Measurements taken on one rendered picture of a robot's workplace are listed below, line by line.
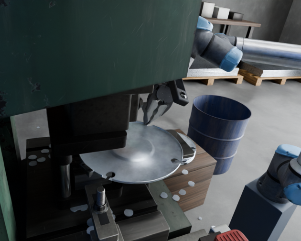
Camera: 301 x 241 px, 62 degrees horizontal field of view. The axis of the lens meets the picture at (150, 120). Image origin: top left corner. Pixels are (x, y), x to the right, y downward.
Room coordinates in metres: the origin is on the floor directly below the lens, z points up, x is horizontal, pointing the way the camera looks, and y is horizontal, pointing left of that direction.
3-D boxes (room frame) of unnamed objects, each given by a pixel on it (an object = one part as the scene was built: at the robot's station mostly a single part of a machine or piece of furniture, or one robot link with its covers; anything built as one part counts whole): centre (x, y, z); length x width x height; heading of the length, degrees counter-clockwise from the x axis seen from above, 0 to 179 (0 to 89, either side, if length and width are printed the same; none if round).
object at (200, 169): (1.21, -0.14, 0.18); 0.40 x 0.38 x 0.35; 124
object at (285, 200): (0.87, -0.59, 0.50); 0.15 x 0.15 x 0.10
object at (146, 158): (0.57, 0.04, 0.78); 0.29 x 0.29 x 0.01
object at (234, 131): (1.66, -0.50, 0.24); 0.42 x 0.42 x 0.48
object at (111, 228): (0.37, 0.08, 0.76); 0.17 x 0.06 x 0.10; 27
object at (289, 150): (0.86, -0.59, 0.62); 0.13 x 0.12 x 0.14; 173
